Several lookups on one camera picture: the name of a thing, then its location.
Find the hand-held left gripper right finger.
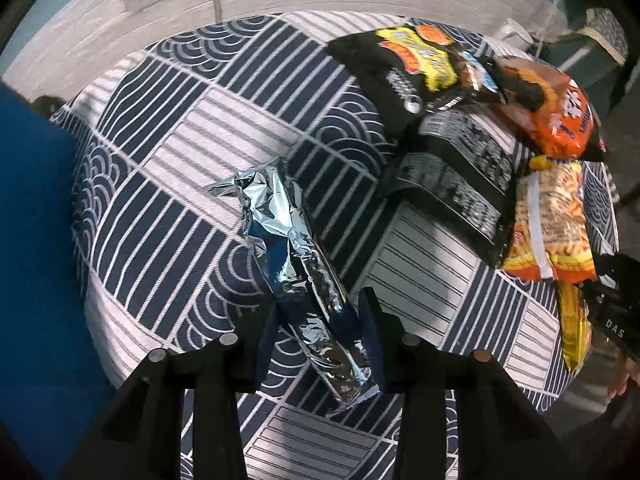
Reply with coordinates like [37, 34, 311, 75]
[357, 287, 571, 480]

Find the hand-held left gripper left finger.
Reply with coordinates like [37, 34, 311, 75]
[60, 305, 281, 480]

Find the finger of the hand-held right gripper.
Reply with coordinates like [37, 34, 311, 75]
[597, 255, 640, 286]

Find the long yellow snack packet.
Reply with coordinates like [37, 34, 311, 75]
[555, 280, 596, 375]

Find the silver foil snack packet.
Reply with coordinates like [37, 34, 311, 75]
[207, 157, 381, 406]

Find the blue cardboard box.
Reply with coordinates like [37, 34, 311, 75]
[0, 82, 118, 480]

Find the person's right hand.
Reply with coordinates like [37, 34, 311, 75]
[606, 355, 637, 401]

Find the yellow red snack packet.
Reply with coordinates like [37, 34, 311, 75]
[501, 155, 598, 283]

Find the orange snack packet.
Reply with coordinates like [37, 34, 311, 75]
[492, 55, 608, 163]

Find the small black snack packet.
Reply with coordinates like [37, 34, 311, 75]
[377, 107, 518, 268]

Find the navy patterned tablecloth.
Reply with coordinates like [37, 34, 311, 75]
[50, 10, 621, 480]

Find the navy herringbone cloth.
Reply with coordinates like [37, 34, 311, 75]
[585, 9, 630, 66]

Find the black yellow snack packet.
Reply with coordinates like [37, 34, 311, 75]
[325, 25, 508, 138]

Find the black round object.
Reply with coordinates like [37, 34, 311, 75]
[30, 95, 68, 121]

